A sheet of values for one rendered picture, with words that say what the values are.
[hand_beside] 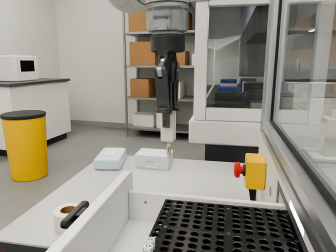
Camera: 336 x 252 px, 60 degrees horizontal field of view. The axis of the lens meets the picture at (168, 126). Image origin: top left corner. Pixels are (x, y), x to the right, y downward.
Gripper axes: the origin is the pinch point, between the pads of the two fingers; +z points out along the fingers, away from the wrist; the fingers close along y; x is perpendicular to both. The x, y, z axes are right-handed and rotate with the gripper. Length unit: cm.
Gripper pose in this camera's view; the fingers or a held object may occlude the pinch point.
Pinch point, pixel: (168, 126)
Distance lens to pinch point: 67.0
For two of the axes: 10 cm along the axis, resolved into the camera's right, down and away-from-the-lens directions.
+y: -2.8, 2.1, -9.3
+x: 9.6, 0.5, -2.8
